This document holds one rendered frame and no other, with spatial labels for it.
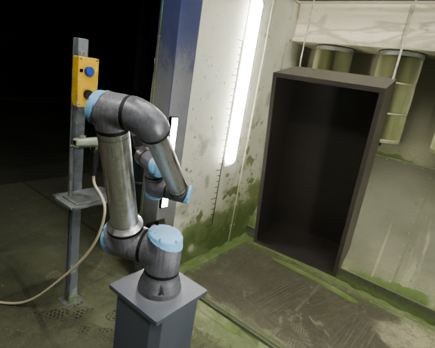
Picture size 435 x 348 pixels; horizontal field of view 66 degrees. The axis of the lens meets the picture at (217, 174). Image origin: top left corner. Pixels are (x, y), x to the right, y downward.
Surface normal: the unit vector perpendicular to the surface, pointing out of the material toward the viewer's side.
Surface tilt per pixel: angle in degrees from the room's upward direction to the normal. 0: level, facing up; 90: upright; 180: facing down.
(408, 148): 90
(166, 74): 90
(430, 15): 90
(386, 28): 90
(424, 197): 57
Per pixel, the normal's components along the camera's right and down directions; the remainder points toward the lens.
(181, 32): 0.77, 0.29
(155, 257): -0.26, 0.23
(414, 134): -0.61, 0.13
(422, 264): -0.43, -0.41
